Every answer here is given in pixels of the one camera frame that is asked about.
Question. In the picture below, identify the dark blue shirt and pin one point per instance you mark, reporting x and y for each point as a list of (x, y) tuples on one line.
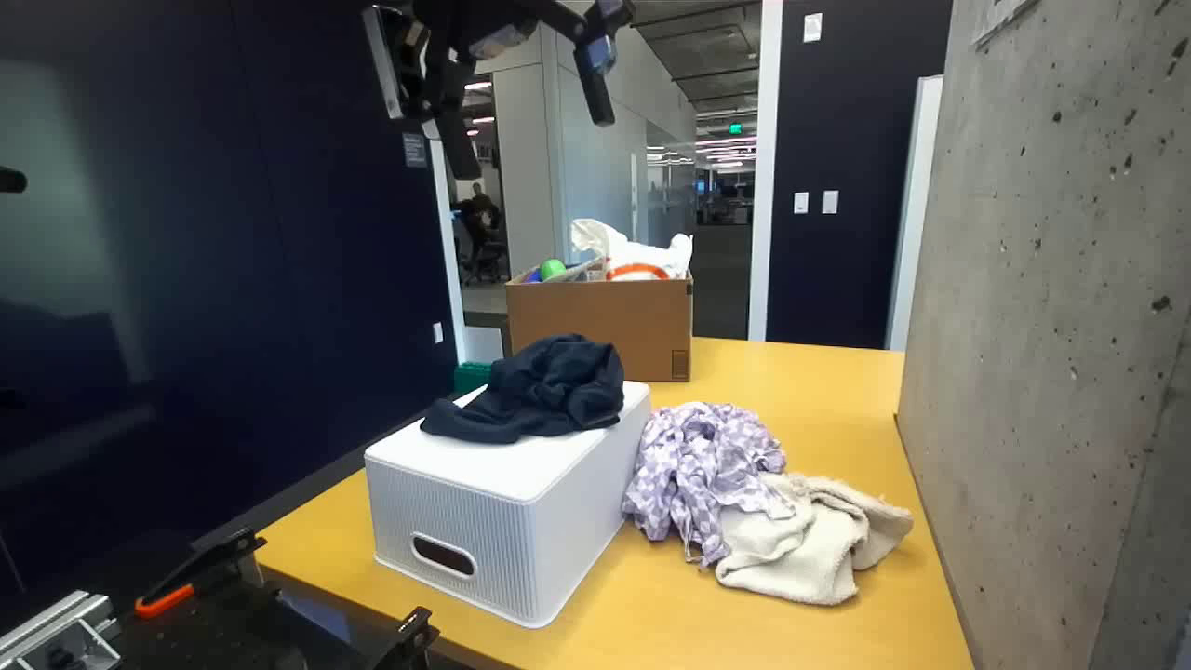
[(552, 388)]

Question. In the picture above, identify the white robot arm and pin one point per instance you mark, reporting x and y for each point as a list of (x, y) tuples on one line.
[(426, 53)]

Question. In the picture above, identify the brown cardboard box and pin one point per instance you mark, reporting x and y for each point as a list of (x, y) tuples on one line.
[(644, 322)]

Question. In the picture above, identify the white plastic storage box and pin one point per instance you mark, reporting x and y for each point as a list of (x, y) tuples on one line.
[(506, 531)]

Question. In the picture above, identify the green ball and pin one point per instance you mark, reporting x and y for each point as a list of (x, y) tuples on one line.
[(552, 269)]

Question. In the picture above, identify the white plastic bag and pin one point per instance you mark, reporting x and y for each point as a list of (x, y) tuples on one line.
[(627, 259)]

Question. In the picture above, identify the purple white patterned cloth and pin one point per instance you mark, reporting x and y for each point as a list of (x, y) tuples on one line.
[(692, 461)]

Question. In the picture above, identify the cream beige cloth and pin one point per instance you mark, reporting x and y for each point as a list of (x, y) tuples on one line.
[(808, 539)]

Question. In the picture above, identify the white whiteboard panel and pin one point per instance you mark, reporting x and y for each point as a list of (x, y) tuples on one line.
[(913, 204)]

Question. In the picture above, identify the orange handled clamp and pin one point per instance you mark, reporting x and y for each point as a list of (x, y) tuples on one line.
[(200, 573)]

